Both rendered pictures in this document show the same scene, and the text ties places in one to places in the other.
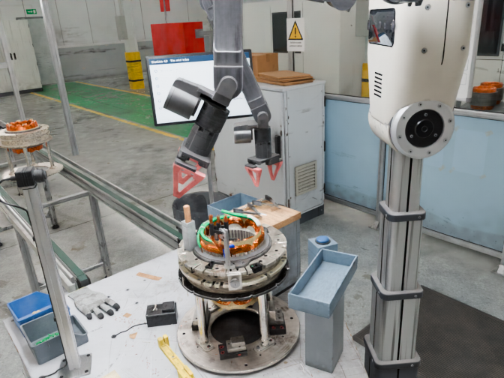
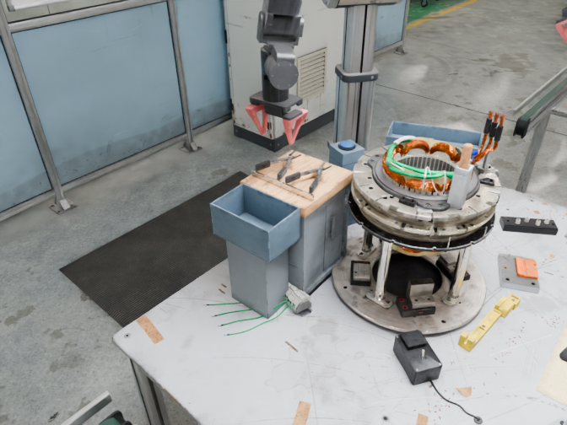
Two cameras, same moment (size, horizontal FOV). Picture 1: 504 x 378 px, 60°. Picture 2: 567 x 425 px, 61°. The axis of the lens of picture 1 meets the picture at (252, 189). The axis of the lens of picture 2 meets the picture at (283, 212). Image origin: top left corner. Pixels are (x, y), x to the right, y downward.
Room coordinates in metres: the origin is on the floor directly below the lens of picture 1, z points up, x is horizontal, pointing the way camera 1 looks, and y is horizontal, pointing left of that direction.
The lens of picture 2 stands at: (1.61, 0.93, 1.65)
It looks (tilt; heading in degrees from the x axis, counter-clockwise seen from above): 35 degrees down; 261
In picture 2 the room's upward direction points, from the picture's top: 1 degrees counter-clockwise
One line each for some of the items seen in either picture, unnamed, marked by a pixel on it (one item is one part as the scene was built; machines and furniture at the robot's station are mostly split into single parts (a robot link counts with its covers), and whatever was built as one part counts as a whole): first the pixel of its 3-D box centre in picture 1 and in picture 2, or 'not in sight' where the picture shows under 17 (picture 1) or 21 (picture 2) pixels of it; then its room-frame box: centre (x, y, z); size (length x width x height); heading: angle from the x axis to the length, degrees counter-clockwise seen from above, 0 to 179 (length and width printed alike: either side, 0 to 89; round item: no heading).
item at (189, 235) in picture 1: (189, 235); (460, 185); (1.13, 0.19, 1.14); 0.03 x 0.03 x 0.09; 45
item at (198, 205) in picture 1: (202, 224); not in sight; (2.78, 0.36, 0.39); 0.39 x 0.39 x 0.35
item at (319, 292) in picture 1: (325, 316); (426, 179); (1.01, -0.18, 0.92); 0.25 x 0.11 x 0.28; 151
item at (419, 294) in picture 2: (200, 312); (421, 293); (1.17, 0.19, 0.85); 0.06 x 0.04 x 0.05; 177
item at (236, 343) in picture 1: (235, 343); (450, 261); (1.04, 0.07, 0.83); 0.05 x 0.04 x 0.02; 99
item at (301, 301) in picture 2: not in sight; (294, 296); (1.45, 0.10, 0.80); 0.10 x 0.05 x 0.04; 113
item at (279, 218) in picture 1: (262, 216); (297, 180); (1.42, -0.03, 1.05); 0.20 x 0.19 x 0.02; 42
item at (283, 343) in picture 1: (238, 326); (407, 274); (1.15, 0.07, 0.80); 0.39 x 0.39 x 0.01
